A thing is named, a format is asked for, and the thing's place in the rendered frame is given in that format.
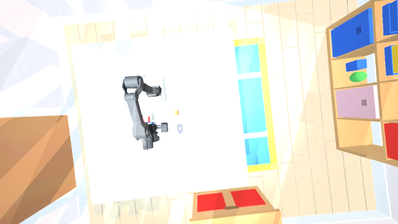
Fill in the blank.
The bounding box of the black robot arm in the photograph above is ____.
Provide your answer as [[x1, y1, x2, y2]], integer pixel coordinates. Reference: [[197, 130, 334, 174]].
[[122, 76, 162, 150]]

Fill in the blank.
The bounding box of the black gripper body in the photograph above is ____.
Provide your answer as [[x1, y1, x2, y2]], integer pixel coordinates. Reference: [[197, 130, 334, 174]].
[[148, 123, 168, 134]]

